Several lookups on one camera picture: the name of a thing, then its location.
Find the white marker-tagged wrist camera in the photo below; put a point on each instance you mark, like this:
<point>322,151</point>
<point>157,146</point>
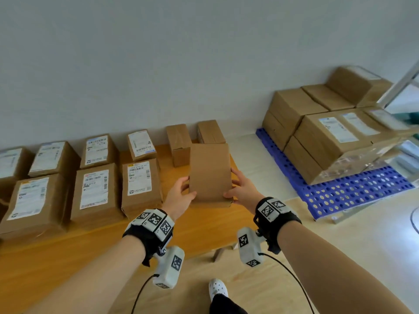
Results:
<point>250,248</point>
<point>168,268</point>

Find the black wristband with marker tags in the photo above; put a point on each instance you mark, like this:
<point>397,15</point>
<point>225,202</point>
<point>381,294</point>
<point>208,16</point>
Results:
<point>140,238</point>
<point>284,222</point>

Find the grey metal shelf rack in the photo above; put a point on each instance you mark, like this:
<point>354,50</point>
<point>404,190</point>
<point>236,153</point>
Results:
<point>397,84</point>

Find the person's left hand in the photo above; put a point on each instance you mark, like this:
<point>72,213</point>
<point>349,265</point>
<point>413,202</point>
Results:
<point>178,199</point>

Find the person's dark trousers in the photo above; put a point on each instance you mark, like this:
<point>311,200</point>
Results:
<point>226,307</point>

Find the person's right hand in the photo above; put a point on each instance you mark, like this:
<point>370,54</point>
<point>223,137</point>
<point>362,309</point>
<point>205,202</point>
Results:
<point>247,196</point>

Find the orange wooden table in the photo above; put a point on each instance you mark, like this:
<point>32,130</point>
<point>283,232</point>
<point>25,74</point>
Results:
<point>203,225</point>

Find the pile of brown cardboard parcels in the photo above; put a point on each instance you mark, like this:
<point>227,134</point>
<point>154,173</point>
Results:
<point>178,150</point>

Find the blue perforated plastic pallet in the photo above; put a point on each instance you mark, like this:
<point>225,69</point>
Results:
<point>343,196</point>

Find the person's right white shoe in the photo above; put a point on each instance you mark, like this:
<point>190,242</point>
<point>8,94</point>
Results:
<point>217,287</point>

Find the person's left forearm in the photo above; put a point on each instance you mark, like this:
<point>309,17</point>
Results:
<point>88,277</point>

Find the person's right forearm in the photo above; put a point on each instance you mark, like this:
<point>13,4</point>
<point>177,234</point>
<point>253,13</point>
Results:
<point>334,271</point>

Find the white low table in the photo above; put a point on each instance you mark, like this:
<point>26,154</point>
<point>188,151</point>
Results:
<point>262,173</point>

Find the wide plain brown parcel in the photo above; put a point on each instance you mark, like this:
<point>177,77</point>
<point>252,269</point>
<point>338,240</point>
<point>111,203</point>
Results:
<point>327,96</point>

